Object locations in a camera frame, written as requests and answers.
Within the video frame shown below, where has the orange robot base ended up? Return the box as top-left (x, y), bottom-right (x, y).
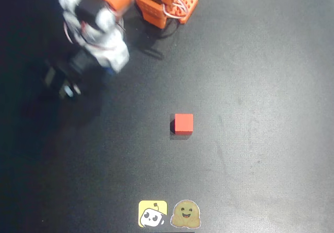
top-left (135, 0), bottom-right (199, 29)

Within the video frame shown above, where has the white cable loop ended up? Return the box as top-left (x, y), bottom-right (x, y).
top-left (161, 0), bottom-right (189, 19)

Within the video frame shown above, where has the red cube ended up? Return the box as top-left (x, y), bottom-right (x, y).
top-left (171, 113), bottom-right (194, 136)

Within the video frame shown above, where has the yellow robot sticker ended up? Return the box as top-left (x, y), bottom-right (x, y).
top-left (138, 200), bottom-right (168, 228)

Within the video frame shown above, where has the hugging face emoji sticker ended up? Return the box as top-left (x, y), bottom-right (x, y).
top-left (170, 199), bottom-right (201, 229)

